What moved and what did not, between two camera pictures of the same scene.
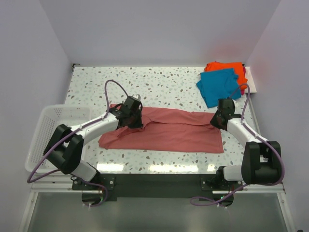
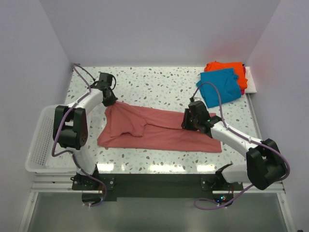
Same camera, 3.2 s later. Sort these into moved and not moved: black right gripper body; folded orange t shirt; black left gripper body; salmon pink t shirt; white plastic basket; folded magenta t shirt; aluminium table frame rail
Moved: salmon pink t shirt; black right gripper body; black left gripper body
Not moved: aluminium table frame rail; folded orange t shirt; folded magenta t shirt; white plastic basket
